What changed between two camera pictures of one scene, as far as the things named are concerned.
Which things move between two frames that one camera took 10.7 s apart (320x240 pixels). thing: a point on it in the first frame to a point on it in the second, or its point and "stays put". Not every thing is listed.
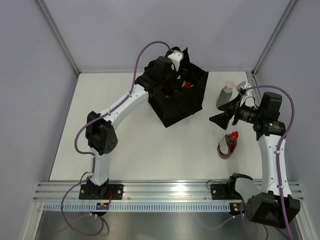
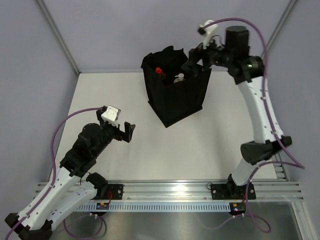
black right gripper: x=223 y=119 to x=195 y=55
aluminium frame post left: x=58 y=36 stays put
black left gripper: x=173 y=73 to x=126 y=136
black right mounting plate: x=224 y=191 stays put
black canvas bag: x=187 y=99 stays put
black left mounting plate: x=93 y=191 stays put
